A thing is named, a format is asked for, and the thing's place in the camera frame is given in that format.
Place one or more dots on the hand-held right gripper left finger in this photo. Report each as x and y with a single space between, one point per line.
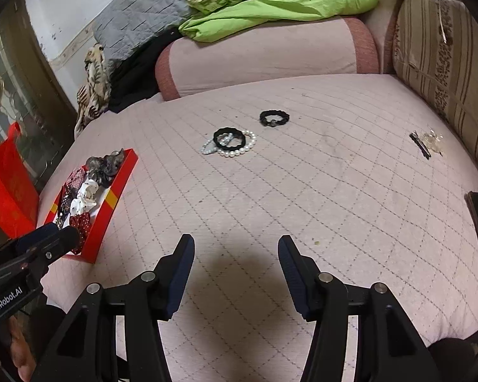
179 274

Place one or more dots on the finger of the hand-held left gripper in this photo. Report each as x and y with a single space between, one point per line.
51 236

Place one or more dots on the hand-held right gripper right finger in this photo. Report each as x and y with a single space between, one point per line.
292 274

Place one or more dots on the black lace hair clip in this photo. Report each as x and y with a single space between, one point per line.
63 211

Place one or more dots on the red polka dot scrunchie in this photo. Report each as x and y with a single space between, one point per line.
81 223

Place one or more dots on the white cherry print scrunchie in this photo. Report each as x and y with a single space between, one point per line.
83 197

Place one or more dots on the red checked scrunchie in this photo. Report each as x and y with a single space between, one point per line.
76 177

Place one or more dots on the red cardboard box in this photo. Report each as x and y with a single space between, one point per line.
111 203

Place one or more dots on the black dotted mesh scrunchie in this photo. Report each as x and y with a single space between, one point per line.
102 179

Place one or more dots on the grey organza scrunchie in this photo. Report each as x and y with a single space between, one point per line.
105 161

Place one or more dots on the person's left hand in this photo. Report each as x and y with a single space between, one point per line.
22 350

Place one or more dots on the red paper bag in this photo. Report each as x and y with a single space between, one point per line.
8 191

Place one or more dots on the wooden glass door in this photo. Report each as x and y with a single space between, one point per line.
20 87

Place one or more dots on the floral patterned cloth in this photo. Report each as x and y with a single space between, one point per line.
93 83

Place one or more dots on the black cloth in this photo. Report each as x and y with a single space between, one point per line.
139 75

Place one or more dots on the clear hair claw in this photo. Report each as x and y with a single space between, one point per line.
432 141

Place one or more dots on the pink bolster pillow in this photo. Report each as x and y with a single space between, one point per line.
263 59

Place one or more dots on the grey quilted blanket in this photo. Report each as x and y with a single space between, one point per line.
143 8

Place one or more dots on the beige striped floral cushion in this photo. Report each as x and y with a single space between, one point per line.
450 63

